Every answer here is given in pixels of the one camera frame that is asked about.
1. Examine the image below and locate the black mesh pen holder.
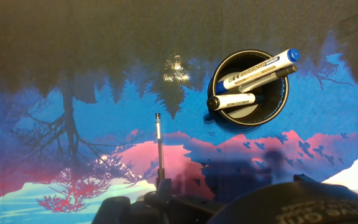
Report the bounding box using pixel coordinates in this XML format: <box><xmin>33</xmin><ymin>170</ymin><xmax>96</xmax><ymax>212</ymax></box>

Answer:
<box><xmin>206</xmin><ymin>49</ymin><xmax>290</xmax><ymax>128</ymax></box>

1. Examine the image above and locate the grey black marker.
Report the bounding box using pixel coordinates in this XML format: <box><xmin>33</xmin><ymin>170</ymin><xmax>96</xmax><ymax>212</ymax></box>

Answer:
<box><xmin>228</xmin><ymin>64</ymin><xmax>298</xmax><ymax>94</ymax></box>

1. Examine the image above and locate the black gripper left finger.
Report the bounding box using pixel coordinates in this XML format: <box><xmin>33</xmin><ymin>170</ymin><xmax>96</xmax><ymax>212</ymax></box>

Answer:
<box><xmin>91</xmin><ymin>177</ymin><xmax>225</xmax><ymax>224</ymax></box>

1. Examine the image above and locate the blue cap whiteboard marker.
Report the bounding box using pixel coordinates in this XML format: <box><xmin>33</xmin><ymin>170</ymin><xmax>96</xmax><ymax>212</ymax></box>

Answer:
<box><xmin>215</xmin><ymin>48</ymin><xmax>301</xmax><ymax>95</ymax></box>

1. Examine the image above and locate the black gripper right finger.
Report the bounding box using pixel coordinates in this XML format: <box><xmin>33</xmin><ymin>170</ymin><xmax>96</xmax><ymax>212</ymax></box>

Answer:
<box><xmin>293</xmin><ymin>173</ymin><xmax>358</xmax><ymax>202</ymax></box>

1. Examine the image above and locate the black cap white marker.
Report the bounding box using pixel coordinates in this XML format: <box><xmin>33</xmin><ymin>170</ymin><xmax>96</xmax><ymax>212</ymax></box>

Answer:
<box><xmin>206</xmin><ymin>92</ymin><xmax>264</xmax><ymax>111</ymax></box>

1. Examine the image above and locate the printed landscape cloth mat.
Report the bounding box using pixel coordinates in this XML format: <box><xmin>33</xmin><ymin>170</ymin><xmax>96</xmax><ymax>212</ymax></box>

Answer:
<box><xmin>0</xmin><ymin>0</ymin><xmax>358</xmax><ymax>224</ymax></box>

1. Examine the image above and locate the thin black gel pen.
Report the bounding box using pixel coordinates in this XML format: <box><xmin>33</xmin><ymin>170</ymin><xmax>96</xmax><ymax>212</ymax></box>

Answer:
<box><xmin>154</xmin><ymin>113</ymin><xmax>167</xmax><ymax>190</ymax></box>

